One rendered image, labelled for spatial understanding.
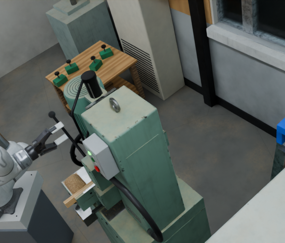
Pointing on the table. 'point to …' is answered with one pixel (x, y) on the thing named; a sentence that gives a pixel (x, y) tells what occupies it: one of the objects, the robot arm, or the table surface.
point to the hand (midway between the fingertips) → (62, 130)
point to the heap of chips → (74, 183)
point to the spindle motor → (72, 90)
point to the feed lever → (66, 132)
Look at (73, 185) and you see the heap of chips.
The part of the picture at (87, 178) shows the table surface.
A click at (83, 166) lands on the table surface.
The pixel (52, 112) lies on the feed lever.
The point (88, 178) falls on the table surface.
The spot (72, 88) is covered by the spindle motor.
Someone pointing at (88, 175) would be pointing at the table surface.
